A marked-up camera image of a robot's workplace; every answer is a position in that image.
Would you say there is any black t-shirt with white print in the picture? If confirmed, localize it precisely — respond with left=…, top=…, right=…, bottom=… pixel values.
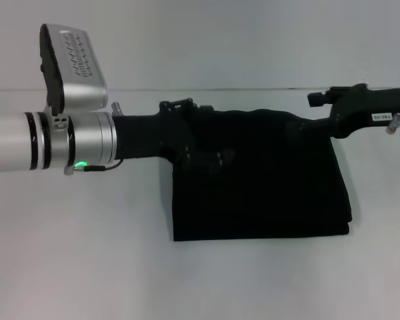
left=171, top=107, right=353, bottom=243

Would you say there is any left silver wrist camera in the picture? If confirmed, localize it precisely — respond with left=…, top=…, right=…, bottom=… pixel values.
left=39, top=23, right=109, bottom=116

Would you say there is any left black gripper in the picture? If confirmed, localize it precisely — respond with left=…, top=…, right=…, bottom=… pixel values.
left=112, top=97, right=237, bottom=175

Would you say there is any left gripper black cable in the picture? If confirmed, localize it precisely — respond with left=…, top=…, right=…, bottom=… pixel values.
left=63, top=101, right=125, bottom=176

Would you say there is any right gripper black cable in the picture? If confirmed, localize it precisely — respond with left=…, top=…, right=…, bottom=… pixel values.
left=384, top=112, right=400, bottom=135

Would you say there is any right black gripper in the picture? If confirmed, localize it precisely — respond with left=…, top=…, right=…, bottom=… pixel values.
left=285, top=83, right=400, bottom=139

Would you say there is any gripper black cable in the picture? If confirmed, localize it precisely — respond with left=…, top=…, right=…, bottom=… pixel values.
left=63, top=101, right=125, bottom=176
left=384, top=112, right=400, bottom=135

